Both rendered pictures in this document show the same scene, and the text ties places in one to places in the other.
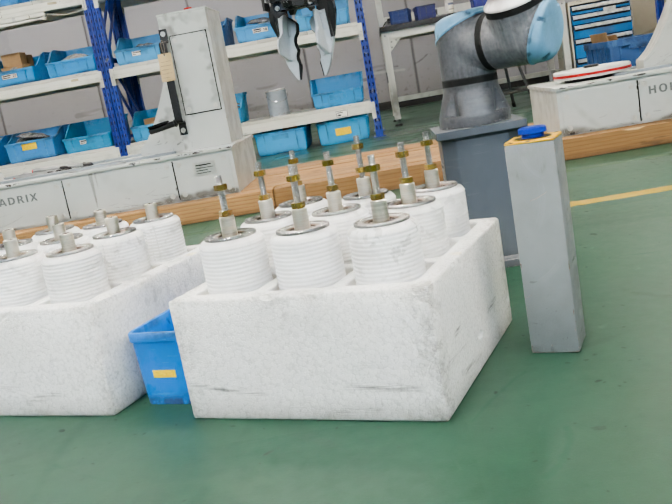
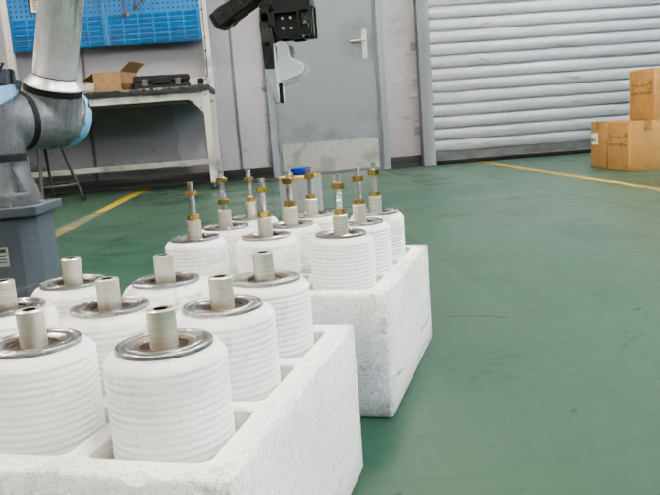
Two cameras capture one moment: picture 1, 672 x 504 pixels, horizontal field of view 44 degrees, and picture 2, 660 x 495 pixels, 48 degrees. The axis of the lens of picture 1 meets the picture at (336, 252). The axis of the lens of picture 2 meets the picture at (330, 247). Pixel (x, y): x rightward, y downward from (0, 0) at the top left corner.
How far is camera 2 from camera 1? 1.83 m
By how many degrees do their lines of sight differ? 97
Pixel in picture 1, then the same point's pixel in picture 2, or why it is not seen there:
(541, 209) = not seen: hidden behind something
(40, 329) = (334, 381)
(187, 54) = not seen: outside the picture
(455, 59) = (13, 133)
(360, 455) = (478, 352)
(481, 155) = (46, 233)
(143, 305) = not seen: hidden behind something
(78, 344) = (351, 383)
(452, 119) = (19, 195)
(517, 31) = (77, 114)
